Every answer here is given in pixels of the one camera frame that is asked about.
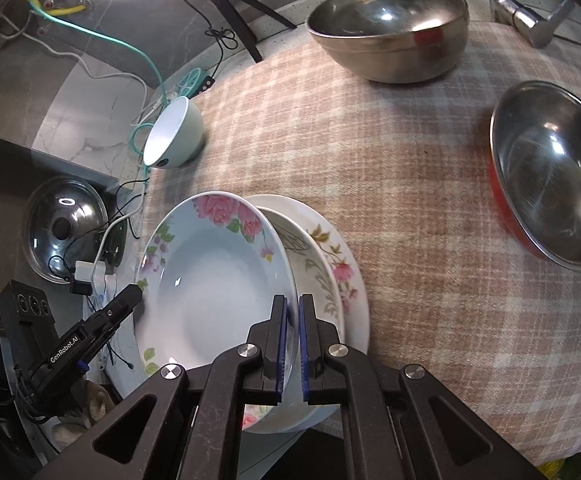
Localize deep plate pink roses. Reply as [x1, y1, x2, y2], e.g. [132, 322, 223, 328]
[133, 191, 298, 434]

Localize plaid tablecloth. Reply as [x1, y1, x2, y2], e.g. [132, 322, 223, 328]
[142, 23, 581, 464]

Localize large stainless steel bowl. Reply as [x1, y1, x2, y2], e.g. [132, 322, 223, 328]
[306, 0, 469, 84]

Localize white plate pink flower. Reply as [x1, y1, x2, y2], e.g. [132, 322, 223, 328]
[241, 193, 371, 466]

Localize teal cable reel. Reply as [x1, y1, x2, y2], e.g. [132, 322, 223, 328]
[176, 67, 213, 99]

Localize teal cable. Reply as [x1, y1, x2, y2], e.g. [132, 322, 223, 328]
[27, 0, 182, 181]

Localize light blue ceramic bowl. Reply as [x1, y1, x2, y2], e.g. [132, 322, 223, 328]
[143, 96, 204, 169]

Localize white cable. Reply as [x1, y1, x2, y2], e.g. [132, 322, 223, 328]
[0, 8, 162, 126]

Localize steel pot lid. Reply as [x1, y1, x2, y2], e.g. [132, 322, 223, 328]
[21, 176, 108, 285]

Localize small red steel bowl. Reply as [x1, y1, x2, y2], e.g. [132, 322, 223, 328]
[489, 80, 581, 272]

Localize chrome kitchen faucet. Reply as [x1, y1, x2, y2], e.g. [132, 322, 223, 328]
[489, 0, 575, 49]

